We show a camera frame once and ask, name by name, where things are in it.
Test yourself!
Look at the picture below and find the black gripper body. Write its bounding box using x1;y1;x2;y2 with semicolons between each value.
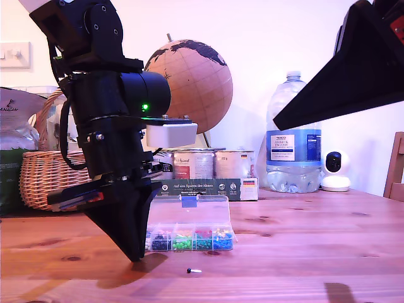
47;116;162;211

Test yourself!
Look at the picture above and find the black pin heap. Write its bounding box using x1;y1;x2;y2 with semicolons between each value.
151;236;172;253

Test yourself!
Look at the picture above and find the clear plastic pin box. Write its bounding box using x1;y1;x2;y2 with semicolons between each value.
145;194;237;253

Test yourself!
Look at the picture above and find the tin can black label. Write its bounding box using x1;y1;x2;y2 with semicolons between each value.
151;151;174;181

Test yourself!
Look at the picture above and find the large clear water bottle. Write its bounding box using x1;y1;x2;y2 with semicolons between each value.
264;71;323;194

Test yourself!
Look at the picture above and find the tin can red label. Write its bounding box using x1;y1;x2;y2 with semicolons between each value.
172;150;215;180

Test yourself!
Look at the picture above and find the green pin heap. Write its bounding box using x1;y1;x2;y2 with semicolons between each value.
172;237;193;252

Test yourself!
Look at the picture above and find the green cardboard can tray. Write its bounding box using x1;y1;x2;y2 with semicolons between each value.
150;177;259;203

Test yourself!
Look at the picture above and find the teal pin heap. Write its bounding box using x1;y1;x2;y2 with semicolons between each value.
194;238;213;251

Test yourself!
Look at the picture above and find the wooden chair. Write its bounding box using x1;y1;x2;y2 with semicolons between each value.
383;131;404;203

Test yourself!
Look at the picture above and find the light blue pin heap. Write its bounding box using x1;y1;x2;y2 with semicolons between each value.
213;237;234;251

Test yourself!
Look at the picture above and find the tin can white label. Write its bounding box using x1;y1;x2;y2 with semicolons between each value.
214;150;255;179

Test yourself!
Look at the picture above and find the white green pet food bag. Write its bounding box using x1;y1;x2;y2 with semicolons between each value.
0;86;48;218

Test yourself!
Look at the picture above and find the cork globe on stand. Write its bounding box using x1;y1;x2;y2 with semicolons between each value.
143;33;234;152

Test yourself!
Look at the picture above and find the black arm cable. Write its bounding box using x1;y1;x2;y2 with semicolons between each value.
47;40;88;171

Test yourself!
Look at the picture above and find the small white round camera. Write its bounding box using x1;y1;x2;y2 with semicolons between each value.
319;150;352;193

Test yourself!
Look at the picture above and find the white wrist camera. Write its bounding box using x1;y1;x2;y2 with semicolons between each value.
138;115;199;148

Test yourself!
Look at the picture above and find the wicker basket with handle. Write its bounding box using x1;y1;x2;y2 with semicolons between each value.
19;88;95;211

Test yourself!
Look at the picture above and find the white wall light switch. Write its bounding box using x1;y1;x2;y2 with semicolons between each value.
0;41;32;71

